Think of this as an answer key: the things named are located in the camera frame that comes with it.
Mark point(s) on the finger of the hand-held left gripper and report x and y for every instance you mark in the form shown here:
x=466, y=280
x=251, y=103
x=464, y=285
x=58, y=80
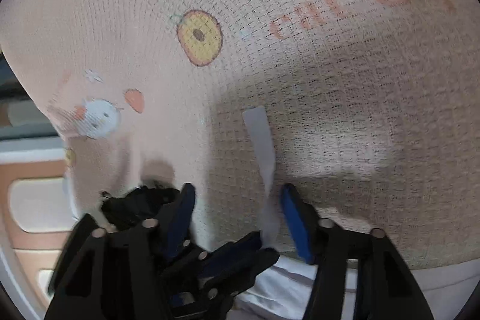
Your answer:
x=243, y=273
x=232, y=252

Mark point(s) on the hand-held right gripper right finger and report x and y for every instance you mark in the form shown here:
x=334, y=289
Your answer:
x=296, y=226

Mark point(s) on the white shirt with navy trim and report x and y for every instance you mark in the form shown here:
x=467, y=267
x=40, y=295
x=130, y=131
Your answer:
x=262, y=143

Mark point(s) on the orange and cream furniture panel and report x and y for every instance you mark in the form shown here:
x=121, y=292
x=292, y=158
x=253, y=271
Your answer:
x=30, y=200

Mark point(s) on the pink and cream cartoon blanket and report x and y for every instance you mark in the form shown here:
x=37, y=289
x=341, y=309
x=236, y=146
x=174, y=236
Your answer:
x=300, y=80

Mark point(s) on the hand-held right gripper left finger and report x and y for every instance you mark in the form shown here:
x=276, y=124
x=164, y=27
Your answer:
x=182, y=218

